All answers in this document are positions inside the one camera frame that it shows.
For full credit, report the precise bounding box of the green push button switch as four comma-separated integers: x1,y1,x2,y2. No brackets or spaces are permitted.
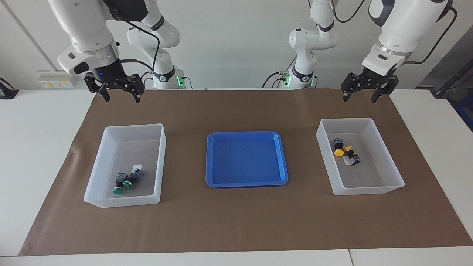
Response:
123,168,144,189
113,173,128,195

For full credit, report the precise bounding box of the black metal stand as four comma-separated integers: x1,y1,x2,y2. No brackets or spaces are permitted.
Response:
431,59,473,98

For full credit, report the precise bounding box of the translucent white plastic box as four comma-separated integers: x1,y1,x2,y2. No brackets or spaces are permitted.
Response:
316,118,405,196
83,123,167,208

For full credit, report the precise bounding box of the blue crate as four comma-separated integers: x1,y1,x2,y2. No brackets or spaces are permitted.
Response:
454,100,473,132

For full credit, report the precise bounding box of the black device at table edge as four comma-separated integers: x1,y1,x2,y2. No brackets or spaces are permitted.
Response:
0,78,19,99

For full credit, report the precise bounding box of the blue plastic tray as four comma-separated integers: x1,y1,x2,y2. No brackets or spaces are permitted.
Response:
205,131,289,188

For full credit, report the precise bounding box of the brown paper mat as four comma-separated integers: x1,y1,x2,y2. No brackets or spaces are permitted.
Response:
18,89,473,256

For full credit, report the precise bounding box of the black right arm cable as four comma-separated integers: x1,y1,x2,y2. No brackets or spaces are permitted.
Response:
120,18,161,89

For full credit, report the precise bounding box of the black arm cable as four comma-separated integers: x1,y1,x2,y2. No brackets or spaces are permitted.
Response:
331,0,458,64
120,18,161,89

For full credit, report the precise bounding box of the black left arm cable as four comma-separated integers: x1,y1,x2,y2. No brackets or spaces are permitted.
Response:
331,0,458,64

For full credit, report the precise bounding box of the white wall socket box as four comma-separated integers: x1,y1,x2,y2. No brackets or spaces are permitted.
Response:
37,70,76,89

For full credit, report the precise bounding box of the black base cable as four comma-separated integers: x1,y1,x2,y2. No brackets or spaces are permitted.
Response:
262,55,296,88

